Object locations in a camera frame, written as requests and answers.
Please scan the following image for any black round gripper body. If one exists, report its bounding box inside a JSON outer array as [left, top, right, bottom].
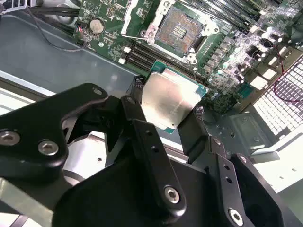
[[51, 156, 234, 227]]

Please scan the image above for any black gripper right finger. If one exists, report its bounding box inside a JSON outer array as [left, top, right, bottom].
[[177, 106, 285, 227]]

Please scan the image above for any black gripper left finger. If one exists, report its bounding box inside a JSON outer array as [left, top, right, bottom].
[[0, 76, 187, 218]]

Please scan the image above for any silver CPU with green edge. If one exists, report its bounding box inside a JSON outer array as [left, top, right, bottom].
[[141, 60, 209, 135]]

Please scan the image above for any thin wire locking lever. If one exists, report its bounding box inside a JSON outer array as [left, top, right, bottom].
[[188, 60, 204, 85]]

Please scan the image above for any silver metal socket cover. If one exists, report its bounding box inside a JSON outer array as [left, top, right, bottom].
[[120, 0, 175, 40]]

